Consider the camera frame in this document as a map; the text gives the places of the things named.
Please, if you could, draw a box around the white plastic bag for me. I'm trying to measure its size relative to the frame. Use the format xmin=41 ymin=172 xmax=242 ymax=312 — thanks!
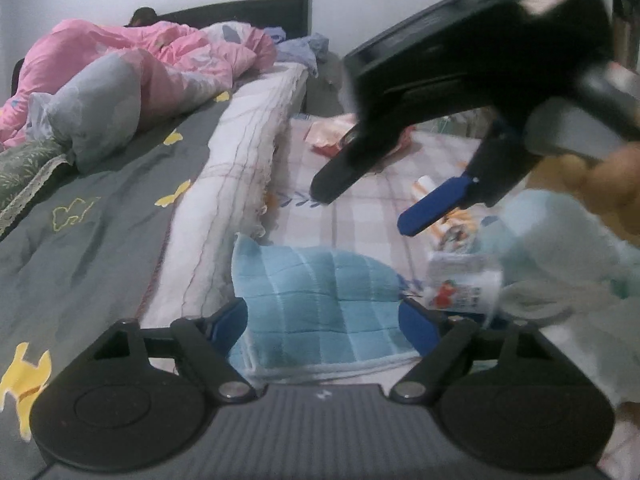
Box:
xmin=474 ymin=190 xmax=639 ymax=404

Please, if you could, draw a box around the pink grey quilt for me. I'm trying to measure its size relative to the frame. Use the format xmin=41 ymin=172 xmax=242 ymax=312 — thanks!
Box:
xmin=1 ymin=20 xmax=277 ymax=172

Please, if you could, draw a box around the dark grey blanket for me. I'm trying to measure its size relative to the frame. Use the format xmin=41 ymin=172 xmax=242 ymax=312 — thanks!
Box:
xmin=1 ymin=98 xmax=235 ymax=479

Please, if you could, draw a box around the checked cartoon bed sheet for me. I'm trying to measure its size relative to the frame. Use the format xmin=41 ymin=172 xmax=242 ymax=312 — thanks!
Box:
xmin=265 ymin=118 xmax=639 ymax=479

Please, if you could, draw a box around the blue purple clothes pile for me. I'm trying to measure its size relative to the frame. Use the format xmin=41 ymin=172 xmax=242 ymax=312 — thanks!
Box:
xmin=264 ymin=27 xmax=330 ymax=77

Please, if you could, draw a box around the person lying in bed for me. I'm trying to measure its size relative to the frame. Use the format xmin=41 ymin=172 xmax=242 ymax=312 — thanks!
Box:
xmin=127 ymin=6 xmax=160 ymax=27

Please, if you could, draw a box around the person's right hand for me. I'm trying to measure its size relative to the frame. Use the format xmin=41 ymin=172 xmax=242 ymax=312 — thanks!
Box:
xmin=526 ymin=142 xmax=640 ymax=246

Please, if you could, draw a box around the green patterned cloth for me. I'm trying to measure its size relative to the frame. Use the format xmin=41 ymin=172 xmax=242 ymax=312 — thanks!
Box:
xmin=0 ymin=139 xmax=72 ymax=235

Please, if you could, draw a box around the blue checked towel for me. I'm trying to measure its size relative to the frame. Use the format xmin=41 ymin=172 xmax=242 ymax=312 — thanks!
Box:
xmin=229 ymin=235 xmax=418 ymax=384

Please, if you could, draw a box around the dark bed headboard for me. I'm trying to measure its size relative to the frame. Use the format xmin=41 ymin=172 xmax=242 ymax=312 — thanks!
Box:
xmin=1 ymin=0 xmax=309 ymax=136

